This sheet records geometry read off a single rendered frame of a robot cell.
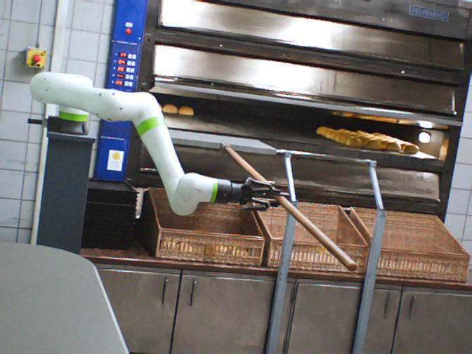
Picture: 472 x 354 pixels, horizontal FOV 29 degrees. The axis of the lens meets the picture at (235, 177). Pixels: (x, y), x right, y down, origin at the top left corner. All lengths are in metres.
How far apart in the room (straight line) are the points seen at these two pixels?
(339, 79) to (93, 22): 1.40
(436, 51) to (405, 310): 1.50
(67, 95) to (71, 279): 3.51
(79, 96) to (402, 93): 2.28
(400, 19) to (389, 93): 0.42
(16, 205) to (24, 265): 4.73
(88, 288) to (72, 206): 3.78
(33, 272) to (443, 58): 5.25
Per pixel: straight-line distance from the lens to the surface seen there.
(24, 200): 4.89
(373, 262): 4.75
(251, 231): 4.82
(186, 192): 3.35
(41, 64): 4.73
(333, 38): 5.12
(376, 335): 4.95
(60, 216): 3.94
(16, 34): 4.79
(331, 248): 2.90
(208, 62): 4.93
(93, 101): 3.54
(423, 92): 5.37
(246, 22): 4.97
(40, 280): 0.16
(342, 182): 5.23
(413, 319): 5.00
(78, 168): 3.90
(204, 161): 4.98
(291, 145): 5.10
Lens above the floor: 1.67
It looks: 8 degrees down
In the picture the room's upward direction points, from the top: 8 degrees clockwise
